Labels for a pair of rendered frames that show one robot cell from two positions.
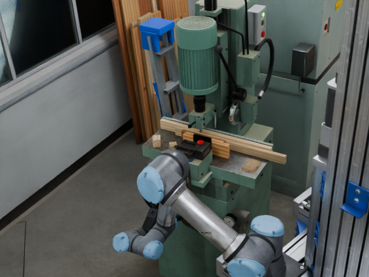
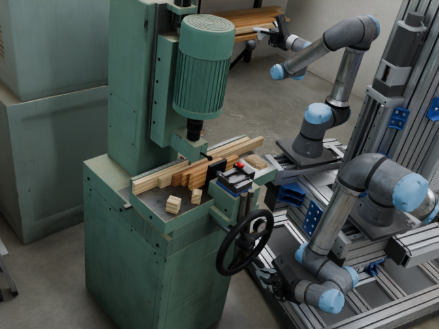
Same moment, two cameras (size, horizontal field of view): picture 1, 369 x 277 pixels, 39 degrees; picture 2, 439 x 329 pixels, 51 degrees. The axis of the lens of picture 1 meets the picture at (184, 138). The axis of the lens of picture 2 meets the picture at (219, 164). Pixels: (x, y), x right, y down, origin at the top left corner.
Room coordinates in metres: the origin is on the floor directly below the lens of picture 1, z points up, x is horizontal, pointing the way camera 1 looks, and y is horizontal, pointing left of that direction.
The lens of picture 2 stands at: (1.81, 1.33, 1.97)
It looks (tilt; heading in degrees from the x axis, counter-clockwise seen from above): 34 degrees down; 278
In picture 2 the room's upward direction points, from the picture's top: 11 degrees clockwise
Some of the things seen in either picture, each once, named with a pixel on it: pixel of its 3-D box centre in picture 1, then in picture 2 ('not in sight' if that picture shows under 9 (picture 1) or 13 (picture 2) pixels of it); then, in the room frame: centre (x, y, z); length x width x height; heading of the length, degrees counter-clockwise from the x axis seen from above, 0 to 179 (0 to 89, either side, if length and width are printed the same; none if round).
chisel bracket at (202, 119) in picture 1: (202, 116); (188, 145); (2.15, -0.09, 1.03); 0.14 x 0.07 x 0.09; 148
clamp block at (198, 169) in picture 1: (192, 161); (233, 193); (1.94, -0.03, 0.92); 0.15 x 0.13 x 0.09; 58
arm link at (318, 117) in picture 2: not in sight; (317, 119); (1.69, -0.65, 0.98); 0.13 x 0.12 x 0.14; 55
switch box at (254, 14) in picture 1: (256, 25); not in sight; (2.33, -0.37, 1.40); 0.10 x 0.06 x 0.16; 148
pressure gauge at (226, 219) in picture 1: (230, 221); (258, 226); (1.82, -0.19, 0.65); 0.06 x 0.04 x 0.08; 58
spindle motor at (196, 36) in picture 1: (197, 55); (202, 68); (2.13, -0.08, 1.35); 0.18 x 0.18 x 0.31
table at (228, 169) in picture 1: (201, 160); (215, 190); (2.01, -0.07, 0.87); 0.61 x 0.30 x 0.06; 58
